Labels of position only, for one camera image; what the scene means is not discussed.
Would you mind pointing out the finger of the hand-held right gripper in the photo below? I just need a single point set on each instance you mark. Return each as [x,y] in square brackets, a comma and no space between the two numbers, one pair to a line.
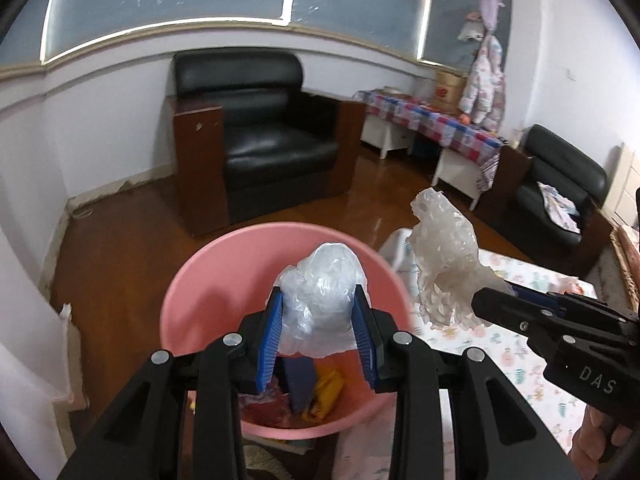
[540,297]
[505,310]

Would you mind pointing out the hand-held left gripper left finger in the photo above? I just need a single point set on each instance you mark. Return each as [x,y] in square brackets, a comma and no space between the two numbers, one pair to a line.
[267,345]

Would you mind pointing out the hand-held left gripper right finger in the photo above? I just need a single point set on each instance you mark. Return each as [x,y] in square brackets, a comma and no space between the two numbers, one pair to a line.
[365,345]

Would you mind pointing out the blue foam net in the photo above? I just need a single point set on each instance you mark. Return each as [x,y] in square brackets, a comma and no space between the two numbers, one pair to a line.
[299,385]

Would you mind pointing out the yellow plastic wrapper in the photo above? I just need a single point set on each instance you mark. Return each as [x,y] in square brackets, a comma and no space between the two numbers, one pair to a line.
[325,392]

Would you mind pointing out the clear plastic bag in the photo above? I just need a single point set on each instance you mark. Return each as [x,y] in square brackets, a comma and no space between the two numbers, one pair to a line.
[320,300]

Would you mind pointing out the white plastic bag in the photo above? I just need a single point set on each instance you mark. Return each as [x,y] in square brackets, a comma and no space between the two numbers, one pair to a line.
[450,250]

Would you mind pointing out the pink plastic basin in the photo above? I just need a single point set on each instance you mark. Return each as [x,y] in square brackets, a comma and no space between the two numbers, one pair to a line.
[215,270]

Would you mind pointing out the person's right hand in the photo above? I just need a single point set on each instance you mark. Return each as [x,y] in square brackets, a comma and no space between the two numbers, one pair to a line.
[600,435]

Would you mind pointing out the floral tablecloth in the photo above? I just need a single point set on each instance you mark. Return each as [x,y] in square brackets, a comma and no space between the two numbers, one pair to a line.
[505,360]

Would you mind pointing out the crumpled light cloth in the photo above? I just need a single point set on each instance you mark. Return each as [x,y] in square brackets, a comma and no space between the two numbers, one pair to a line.
[560,207]

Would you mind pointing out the brown floral blanket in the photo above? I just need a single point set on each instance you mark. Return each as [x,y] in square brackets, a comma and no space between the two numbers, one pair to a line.
[627,255]

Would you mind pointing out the black leather armchair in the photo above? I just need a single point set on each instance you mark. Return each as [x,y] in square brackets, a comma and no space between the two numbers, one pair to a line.
[260,150]
[560,165]

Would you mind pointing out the white bed headboard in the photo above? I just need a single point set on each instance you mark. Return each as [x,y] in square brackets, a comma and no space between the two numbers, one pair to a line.
[627,185]

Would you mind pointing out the white desk cabinet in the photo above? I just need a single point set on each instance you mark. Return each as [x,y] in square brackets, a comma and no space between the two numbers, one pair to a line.
[457,175]
[385,137]

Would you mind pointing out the checked tablecloth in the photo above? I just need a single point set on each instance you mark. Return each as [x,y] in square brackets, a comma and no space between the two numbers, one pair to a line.
[430,122]

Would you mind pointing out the floral puffer jacket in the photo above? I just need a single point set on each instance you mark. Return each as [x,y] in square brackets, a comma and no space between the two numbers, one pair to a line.
[482,85]

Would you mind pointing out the brown paper bag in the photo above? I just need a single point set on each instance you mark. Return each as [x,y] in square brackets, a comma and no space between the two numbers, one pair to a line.
[448,91]

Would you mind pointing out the white sheer cloth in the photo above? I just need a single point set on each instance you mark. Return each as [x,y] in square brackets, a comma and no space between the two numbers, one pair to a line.
[25,320]

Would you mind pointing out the white plush toy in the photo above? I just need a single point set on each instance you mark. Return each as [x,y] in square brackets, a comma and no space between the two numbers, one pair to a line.
[470,32]

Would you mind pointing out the purple plush toy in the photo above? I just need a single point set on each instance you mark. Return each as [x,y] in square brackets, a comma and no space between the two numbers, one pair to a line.
[491,10]

